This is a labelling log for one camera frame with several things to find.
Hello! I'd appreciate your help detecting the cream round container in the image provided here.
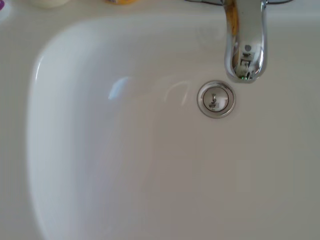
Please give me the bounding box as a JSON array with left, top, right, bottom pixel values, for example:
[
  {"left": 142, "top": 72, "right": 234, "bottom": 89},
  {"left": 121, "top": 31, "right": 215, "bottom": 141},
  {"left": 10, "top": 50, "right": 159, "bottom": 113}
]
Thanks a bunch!
[{"left": 33, "top": 0, "right": 71, "bottom": 10}]

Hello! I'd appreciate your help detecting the white ceramic sink basin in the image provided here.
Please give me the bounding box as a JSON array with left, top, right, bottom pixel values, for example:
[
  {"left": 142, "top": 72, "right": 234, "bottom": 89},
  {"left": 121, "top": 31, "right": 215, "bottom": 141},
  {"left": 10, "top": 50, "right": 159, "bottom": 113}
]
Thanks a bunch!
[{"left": 0, "top": 0, "right": 320, "bottom": 240}]

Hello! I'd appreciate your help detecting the chrome sink drain plug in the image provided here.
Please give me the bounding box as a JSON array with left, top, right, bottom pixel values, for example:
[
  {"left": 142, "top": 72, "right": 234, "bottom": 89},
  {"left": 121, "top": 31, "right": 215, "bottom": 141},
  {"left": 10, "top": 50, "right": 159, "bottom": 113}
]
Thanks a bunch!
[{"left": 196, "top": 79, "right": 237, "bottom": 118}]

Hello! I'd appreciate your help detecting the purple white item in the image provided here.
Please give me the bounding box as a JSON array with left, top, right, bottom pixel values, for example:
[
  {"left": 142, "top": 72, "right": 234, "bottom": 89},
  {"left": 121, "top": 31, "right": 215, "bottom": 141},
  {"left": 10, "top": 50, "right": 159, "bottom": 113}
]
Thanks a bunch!
[{"left": 0, "top": 0, "right": 12, "bottom": 17}]

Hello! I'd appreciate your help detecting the yellow orange bottle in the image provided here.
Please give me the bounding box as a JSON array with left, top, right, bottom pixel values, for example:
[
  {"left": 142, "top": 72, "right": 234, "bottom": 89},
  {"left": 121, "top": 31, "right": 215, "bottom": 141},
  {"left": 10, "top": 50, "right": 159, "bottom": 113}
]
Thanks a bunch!
[{"left": 104, "top": 0, "right": 139, "bottom": 6}]

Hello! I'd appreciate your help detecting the chrome faucet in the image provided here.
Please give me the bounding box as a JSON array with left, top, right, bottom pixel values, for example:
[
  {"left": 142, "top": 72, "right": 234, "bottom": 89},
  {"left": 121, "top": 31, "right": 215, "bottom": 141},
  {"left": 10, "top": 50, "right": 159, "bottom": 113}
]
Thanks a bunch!
[{"left": 184, "top": 0, "right": 295, "bottom": 85}]

